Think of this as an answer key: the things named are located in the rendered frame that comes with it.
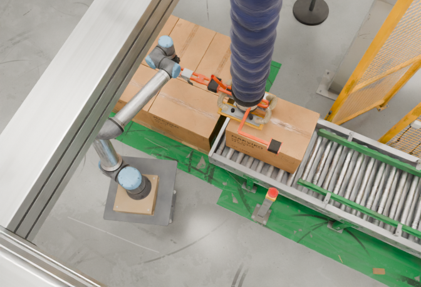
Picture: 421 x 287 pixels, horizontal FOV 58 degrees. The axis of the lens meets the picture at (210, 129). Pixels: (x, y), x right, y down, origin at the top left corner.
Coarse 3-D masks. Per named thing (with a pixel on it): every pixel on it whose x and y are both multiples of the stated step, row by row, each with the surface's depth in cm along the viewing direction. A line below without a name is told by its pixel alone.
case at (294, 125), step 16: (256, 112) 288; (272, 112) 287; (288, 112) 286; (304, 112) 286; (272, 128) 283; (288, 128) 282; (304, 128) 281; (240, 144) 301; (256, 144) 284; (288, 144) 278; (304, 144) 277; (272, 160) 302; (288, 160) 285
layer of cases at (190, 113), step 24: (168, 24) 368; (192, 24) 366; (192, 48) 357; (216, 48) 356; (144, 72) 351; (216, 72) 347; (168, 96) 341; (192, 96) 340; (216, 96) 339; (144, 120) 370; (168, 120) 333; (192, 120) 332; (216, 120) 331
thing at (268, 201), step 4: (268, 196) 260; (264, 200) 278; (268, 200) 271; (272, 200) 264; (264, 204) 292; (268, 204) 285; (260, 208) 345; (264, 208) 305; (268, 208) 298; (260, 212) 333; (264, 212) 323; (260, 216) 351
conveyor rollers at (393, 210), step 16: (224, 144) 323; (320, 144) 319; (240, 160) 317; (320, 160) 314; (336, 160) 313; (368, 160) 314; (304, 176) 309; (352, 176) 308; (368, 176) 307; (400, 176) 308; (416, 176) 305; (336, 192) 304; (384, 192) 303; (400, 192) 301; (352, 208) 300; (368, 208) 298; (384, 208) 298; (416, 208) 299; (416, 224) 292
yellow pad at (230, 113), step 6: (222, 102) 276; (234, 108) 273; (222, 114) 273; (228, 114) 272; (234, 114) 272; (252, 114) 271; (240, 120) 270; (246, 120) 270; (252, 120) 269; (252, 126) 268; (258, 126) 268
